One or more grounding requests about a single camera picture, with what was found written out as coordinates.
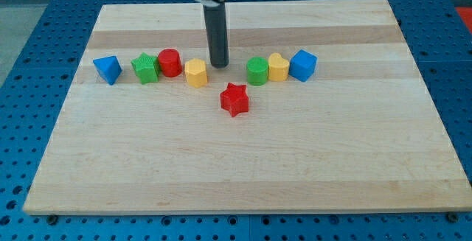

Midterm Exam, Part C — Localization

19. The red star block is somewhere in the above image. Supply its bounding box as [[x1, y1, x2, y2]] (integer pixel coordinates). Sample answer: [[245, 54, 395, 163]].
[[220, 83, 249, 117]]

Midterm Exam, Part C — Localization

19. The yellow heart block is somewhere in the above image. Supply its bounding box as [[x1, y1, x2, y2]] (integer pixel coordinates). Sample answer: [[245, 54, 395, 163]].
[[268, 52, 290, 82]]

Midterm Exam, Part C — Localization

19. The blue cube block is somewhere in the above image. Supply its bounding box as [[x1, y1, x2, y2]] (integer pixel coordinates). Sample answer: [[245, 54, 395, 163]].
[[288, 49, 318, 82]]

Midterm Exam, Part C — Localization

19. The green cylinder block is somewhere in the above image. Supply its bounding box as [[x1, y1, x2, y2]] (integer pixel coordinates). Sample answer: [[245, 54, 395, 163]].
[[246, 57, 268, 86]]

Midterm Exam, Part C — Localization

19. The green star block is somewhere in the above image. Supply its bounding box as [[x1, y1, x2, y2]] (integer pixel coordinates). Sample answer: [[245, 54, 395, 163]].
[[131, 53, 160, 85]]

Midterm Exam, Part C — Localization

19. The yellow hexagon block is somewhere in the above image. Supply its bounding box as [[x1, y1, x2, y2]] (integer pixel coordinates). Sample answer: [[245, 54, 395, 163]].
[[184, 58, 208, 88]]

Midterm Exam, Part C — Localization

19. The red cylinder block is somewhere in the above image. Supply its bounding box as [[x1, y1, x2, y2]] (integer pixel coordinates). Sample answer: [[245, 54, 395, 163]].
[[158, 49, 182, 77]]

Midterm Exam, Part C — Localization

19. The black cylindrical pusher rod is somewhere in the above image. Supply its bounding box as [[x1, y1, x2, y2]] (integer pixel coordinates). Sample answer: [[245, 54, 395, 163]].
[[204, 3, 229, 69]]

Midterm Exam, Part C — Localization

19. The blue triangular prism block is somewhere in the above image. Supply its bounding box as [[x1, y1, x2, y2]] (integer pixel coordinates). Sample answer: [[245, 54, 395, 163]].
[[93, 55, 122, 85]]

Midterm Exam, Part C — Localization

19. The wooden board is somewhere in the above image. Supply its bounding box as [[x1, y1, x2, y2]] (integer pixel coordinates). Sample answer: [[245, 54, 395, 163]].
[[24, 0, 471, 215]]

